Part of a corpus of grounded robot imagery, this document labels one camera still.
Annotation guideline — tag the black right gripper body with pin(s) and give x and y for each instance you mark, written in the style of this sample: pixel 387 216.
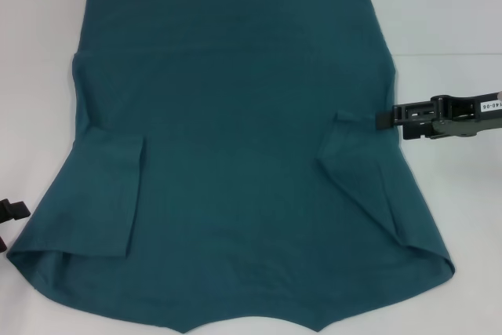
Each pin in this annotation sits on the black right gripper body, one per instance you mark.
pixel 466 121

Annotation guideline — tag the white number label sticker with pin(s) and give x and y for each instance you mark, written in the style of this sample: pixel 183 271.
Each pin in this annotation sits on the white number label sticker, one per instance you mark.
pixel 490 106

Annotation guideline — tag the teal blue shirt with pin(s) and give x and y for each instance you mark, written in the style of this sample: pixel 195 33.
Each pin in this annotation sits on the teal blue shirt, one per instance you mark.
pixel 235 135

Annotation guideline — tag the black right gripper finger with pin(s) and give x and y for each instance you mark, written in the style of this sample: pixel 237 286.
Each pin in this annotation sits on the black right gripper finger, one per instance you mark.
pixel 384 121
pixel 417 132

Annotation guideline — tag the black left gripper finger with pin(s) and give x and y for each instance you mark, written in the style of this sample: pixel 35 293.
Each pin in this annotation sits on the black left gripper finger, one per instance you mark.
pixel 15 211
pixel 3 245

